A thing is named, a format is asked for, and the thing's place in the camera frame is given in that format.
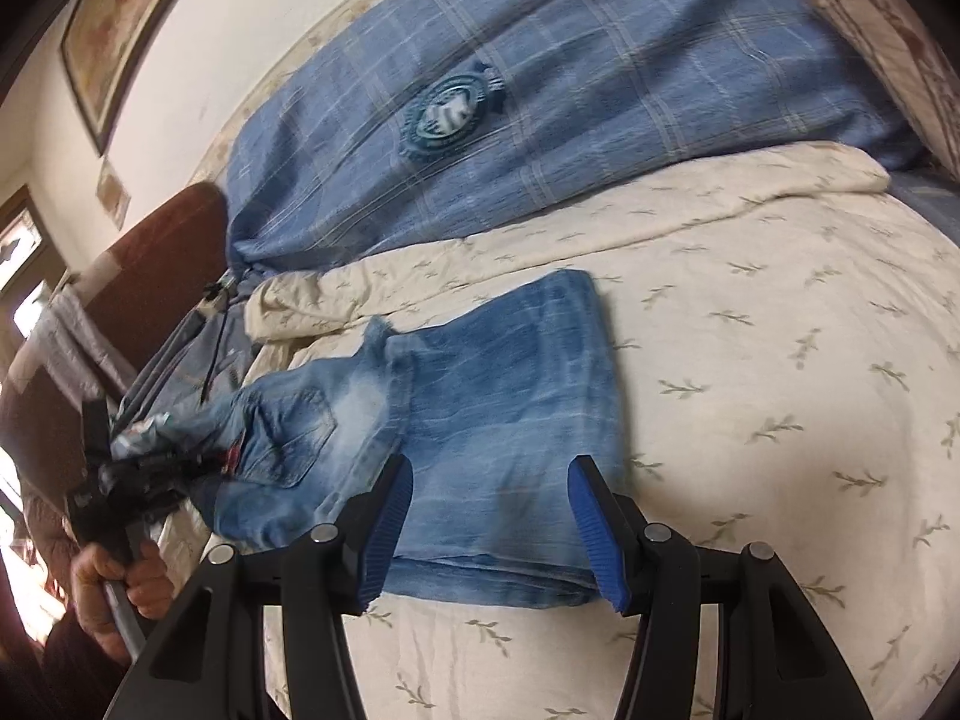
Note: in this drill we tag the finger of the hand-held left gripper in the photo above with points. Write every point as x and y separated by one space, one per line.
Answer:
202 466

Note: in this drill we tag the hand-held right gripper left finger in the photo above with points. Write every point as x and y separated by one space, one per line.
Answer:
386 532

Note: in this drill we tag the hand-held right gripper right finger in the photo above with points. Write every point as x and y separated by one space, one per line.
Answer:
596 532

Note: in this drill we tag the blue denim pants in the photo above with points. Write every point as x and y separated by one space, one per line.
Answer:
487 405

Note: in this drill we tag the person's left forearm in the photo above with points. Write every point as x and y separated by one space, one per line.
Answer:
75 667

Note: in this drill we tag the person's left hand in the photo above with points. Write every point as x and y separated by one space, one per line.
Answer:
150 585

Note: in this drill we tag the brown headboard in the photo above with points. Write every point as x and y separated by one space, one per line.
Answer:
157 262

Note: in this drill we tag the cream leaf-print bed sheet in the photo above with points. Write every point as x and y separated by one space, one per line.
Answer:
787 390

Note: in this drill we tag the window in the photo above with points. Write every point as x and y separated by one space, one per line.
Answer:
22 270

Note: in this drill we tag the blue plaid crest pillow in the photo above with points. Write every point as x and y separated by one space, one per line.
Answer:
600 75

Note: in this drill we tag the dark blue blanket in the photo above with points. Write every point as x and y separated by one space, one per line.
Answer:
937 199

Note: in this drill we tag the beige quilted pillow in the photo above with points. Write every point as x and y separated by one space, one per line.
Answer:
870 15

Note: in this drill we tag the small wall sticker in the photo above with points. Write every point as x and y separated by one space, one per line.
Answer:
112 191

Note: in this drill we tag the framed wall picture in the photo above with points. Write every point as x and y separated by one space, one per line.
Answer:
127 22

